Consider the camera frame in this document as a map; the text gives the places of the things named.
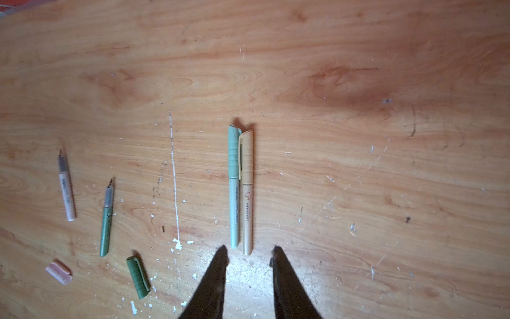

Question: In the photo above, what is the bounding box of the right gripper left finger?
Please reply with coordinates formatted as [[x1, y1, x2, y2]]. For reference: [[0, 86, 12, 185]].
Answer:
[[179, 245, 229, 319]]

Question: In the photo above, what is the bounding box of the dark green pen cap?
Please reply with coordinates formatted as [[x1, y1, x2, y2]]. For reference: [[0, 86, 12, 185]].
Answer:
[[126, 255, 151, 299]]

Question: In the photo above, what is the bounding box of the light green pen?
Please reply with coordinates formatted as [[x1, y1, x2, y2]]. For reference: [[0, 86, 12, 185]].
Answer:
[[228, 125, 241, 249]]

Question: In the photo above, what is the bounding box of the pink pen cap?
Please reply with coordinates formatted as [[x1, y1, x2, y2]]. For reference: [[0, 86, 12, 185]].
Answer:
[[46, 261, 73, 285]]

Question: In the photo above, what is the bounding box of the tan pen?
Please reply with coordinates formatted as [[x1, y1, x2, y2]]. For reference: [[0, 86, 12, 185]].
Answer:
[[241, 184, 253, 256]]

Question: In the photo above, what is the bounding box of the dark green pen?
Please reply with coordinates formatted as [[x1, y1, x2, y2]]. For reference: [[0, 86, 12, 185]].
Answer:
[[100, 178, 114, 257]]

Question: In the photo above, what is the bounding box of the tan pen cap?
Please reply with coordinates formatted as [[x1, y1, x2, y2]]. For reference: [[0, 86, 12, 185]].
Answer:
[[239, 130, 254, 185]]

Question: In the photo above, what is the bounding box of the pink pen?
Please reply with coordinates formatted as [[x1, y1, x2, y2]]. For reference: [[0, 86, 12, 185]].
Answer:
[[58, 150, 77, 221]]

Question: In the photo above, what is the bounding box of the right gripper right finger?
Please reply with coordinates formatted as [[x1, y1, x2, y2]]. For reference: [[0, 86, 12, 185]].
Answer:
[[270, 246, 322, 318]]

